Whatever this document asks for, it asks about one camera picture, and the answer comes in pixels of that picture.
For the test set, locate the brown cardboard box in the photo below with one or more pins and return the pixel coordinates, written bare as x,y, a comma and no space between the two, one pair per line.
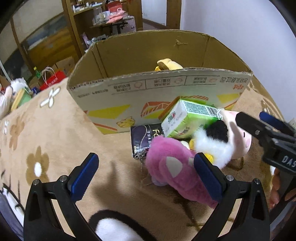
116,85

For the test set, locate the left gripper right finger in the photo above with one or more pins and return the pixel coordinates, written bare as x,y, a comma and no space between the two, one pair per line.
252,219

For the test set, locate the pink plush bear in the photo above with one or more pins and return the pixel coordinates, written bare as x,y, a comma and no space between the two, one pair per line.
169,162

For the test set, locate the small black side table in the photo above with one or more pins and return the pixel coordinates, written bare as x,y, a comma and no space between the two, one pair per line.
119,25

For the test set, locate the green tissue pack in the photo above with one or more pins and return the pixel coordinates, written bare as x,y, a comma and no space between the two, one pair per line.
186,117

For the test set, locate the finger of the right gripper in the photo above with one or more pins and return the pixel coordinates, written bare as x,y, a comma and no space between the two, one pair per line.
256,128
281,126

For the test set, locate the red paper shopping bag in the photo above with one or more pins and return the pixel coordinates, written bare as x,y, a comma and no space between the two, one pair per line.
50,77

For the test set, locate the white plush toy pile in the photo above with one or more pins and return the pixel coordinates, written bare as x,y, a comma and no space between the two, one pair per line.
9,95

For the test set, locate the yellow plush toy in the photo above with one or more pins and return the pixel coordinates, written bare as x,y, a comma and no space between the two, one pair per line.
167,64

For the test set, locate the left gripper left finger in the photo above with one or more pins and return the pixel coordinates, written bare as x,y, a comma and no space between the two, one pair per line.
41,221

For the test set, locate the green bottle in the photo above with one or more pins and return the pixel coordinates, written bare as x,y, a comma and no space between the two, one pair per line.
37,72

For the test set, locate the person's right hand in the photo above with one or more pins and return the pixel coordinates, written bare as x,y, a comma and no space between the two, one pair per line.
274,194

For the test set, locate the wooden shelf cabinet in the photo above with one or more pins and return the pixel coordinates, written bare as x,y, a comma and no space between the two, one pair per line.
81,15

